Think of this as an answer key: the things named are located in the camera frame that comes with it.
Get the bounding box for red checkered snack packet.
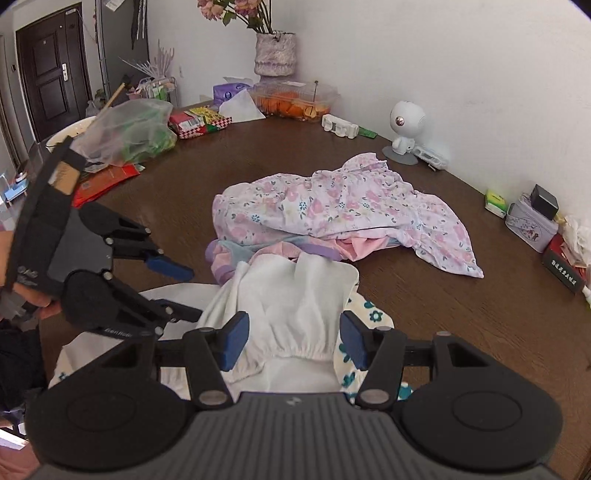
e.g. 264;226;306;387
168;106;232;140

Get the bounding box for small green box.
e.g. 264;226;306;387
485;189;509;217

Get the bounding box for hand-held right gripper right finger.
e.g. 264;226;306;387
341;311;492;411

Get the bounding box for dark brown door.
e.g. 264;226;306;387
15;4;93;141

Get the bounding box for dark tissue box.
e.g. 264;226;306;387
542;233;591;295

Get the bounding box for white rectangular device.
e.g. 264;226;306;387
413;145;450;170

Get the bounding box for pink garment with purple trim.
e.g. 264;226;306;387
205;235;402;284

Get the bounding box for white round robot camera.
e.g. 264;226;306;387
382;100;419;165

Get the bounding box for white basin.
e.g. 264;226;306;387
46;115;99;154

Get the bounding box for small wire rack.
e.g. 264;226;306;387
127;76;179;108

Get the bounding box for red flat packet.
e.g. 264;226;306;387
74;164;141;208

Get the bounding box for black power adapter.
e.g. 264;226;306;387
530;185;560;220

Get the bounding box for pink flower bouquet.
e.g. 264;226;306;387
198;0;278;34

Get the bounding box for pale decorative reeds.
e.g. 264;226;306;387
119;41;177;80

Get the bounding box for purple tissue box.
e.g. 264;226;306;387
213;78;267;123

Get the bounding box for mottled white vase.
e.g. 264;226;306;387
255;31;297;79

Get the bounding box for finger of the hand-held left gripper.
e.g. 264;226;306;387
104;222;195;283
129;295;204;340

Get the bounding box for cream teal-flowered garment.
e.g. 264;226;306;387
48;251;414;402

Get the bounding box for person's left hand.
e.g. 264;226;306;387
0;228;58;321

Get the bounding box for crumpled white tissue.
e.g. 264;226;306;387
558;215;591;269

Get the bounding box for pale printed tin box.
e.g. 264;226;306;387
505;194;560;253

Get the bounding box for plastic bag with green contents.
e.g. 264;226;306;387
74;99;178;167

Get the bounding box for pink floral print garment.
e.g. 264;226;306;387
212;152;485;278

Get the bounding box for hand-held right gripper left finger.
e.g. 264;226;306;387
99;311;251;411

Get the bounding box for clear plastic food container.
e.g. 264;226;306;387
252;80;341;121

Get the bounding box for grey tall cabinet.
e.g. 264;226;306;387
95;0;151;100

